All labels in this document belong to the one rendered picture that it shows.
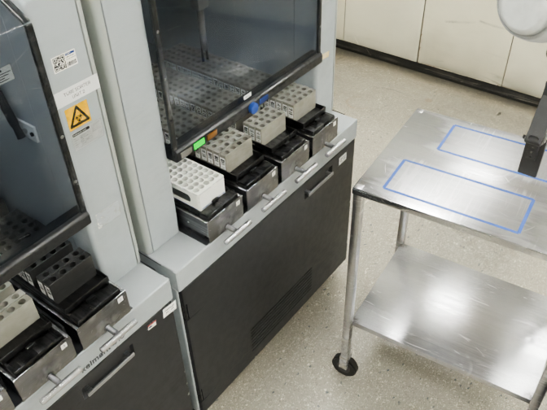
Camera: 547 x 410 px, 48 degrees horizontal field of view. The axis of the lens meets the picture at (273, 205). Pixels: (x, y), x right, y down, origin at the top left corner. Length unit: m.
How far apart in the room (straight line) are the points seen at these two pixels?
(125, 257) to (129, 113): 0.36
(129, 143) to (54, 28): 0.31
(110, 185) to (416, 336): 1.06
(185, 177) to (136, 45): 0.42
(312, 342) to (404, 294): 0.41
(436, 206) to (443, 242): 1.13
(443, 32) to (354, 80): 0.56
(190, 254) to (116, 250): 0.19
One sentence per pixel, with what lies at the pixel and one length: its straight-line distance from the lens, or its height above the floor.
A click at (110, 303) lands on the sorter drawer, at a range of 1.38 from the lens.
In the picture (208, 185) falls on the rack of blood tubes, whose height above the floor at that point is 0.87.
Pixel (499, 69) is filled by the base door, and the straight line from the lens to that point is 3.64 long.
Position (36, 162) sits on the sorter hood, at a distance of 1.20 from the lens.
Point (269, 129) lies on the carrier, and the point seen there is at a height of 0.86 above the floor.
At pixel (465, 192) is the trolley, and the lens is 1.62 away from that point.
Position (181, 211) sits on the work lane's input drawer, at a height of 0.80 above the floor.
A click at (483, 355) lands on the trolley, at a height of 0.28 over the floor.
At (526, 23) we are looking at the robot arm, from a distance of 0.79.
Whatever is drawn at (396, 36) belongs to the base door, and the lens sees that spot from 3.83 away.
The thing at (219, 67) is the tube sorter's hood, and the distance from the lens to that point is 1.48.
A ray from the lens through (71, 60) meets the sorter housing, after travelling 1.20.
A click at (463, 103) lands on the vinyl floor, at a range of 3.63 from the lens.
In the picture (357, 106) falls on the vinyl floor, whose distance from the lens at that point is 3.51.
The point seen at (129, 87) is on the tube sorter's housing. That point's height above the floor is 1.19.
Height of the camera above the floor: 1.81
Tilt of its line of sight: 40 degrees down
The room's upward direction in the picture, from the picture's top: 2 degrees counter-clockwise
